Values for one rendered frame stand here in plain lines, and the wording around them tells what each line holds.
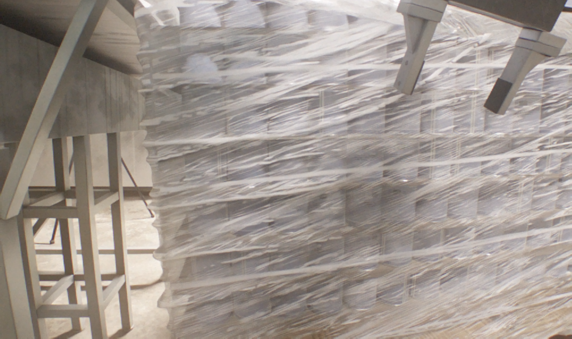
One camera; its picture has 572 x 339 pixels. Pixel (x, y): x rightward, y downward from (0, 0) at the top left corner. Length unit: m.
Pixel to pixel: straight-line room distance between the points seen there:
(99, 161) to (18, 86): 2.75
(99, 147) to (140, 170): 0.47
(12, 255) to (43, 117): 0.24
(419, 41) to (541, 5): 0.13
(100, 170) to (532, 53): 3.43
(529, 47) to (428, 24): 0.13
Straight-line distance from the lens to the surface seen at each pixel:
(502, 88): 0.44
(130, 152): 3.35
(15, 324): 0.69
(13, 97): 0.76
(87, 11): 0.54
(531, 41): 0.44
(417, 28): 0.36
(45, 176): 3.79
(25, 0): 0.73
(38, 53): 0.84
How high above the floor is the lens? 0.86
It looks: 7 degrees down
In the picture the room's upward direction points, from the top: 2 degrees clockwise
